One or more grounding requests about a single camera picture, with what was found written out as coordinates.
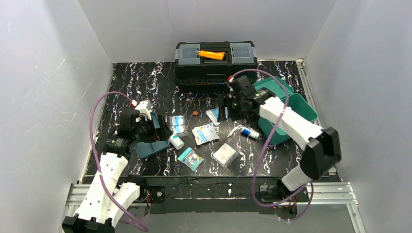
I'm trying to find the white medicine bottle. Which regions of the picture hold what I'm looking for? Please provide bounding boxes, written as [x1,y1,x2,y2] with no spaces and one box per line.
[169,133,185,150]

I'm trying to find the white bandage roll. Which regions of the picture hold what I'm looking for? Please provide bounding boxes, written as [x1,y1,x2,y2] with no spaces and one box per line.
[241,127,260,139]

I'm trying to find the teal bandage assortment packet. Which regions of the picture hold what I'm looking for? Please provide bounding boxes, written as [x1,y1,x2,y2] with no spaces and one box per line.
[177,147,204,171]

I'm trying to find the white blue gauze packet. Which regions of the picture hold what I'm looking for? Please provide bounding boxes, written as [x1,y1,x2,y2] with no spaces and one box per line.
[192,123,220,146]

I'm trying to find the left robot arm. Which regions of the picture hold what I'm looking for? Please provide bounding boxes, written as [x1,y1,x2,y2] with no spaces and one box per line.
[62,108,172,233]

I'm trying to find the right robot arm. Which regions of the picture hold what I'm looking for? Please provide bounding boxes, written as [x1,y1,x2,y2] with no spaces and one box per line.
[220,75,342,203]

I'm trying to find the large blue white packet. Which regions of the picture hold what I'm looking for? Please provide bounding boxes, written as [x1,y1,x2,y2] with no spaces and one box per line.
[206,107,228,126]

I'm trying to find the dark teal divider tray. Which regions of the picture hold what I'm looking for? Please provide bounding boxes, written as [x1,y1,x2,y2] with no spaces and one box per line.
[135,112,171,159]

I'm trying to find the tweezers in plastic wrap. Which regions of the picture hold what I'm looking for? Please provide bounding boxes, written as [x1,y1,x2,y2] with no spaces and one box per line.
[227,125,242,138]

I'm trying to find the black toolbox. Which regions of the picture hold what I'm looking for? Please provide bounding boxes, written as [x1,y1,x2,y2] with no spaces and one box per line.
[174,41,258,87]

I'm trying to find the clear zip bag white pad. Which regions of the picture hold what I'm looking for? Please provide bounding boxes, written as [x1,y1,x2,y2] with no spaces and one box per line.
[211,141,239,167]

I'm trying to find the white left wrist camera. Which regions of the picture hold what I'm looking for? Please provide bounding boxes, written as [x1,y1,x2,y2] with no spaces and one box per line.
[131,100,152,121]

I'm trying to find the orange toolbox handle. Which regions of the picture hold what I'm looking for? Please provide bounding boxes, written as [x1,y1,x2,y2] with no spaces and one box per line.
[198,50,225,60]

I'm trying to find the aluminium rail frame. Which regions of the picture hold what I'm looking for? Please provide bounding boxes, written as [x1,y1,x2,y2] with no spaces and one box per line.
[61,59,368,233]

